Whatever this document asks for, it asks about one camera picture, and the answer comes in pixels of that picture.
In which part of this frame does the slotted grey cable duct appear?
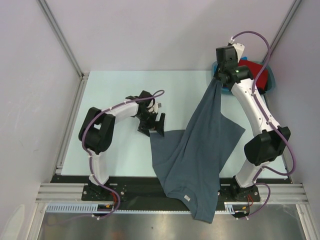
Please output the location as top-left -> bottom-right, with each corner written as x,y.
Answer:
46,203 -> 248,215

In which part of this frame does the left aluminium corner post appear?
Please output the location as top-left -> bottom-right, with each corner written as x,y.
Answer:
36,0 -> 84,79

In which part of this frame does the black t shirt in basket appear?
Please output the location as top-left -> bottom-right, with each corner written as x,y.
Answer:
256,69 -> 272,94

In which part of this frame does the grey blue t shirt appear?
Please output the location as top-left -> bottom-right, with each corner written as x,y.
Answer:
150,79 -> 246,224

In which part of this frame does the aluminium front frame rail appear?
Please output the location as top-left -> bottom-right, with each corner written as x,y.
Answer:
36,183 -> 309,205

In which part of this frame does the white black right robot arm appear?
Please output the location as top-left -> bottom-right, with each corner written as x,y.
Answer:
213,43 -> 291,201

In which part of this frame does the aluminium corner post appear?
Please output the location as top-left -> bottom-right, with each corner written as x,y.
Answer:
269,0 -> 304,56
36,0 -> 84,79

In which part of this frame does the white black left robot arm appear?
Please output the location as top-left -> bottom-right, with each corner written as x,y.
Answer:
78,89 -> 166,200

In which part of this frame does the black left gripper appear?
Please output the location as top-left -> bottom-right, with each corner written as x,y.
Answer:
136,110 -> 165,137

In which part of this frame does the right aluminium corner post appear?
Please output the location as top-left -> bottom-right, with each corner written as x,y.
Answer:
269,0 -> 304,56

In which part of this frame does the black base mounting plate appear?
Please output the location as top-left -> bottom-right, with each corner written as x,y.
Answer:
50,174 -> 291,211

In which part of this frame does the blue plastic basket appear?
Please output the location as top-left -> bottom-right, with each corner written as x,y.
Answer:
211,58 -> 277,96

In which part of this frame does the red t shirt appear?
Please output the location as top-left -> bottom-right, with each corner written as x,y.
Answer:
237,58 -> 269,90

